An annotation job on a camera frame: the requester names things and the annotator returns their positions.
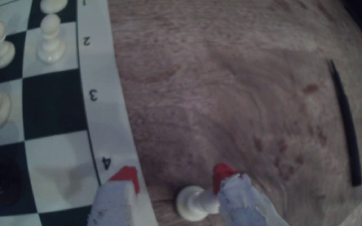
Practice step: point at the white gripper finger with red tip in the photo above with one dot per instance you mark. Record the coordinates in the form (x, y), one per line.
(240, 204)
(115, 204)

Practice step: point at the white pawn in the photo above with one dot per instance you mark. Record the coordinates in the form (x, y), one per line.
(50, 44)
(195, 203)
(2, 50)

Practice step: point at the green white chessboard mat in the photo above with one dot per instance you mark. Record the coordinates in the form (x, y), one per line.
(53, 103)

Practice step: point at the thin black stick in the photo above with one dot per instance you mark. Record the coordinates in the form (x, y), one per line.
(346, 125)

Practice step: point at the white rook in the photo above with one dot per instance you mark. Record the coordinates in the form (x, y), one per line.
(53, 4)

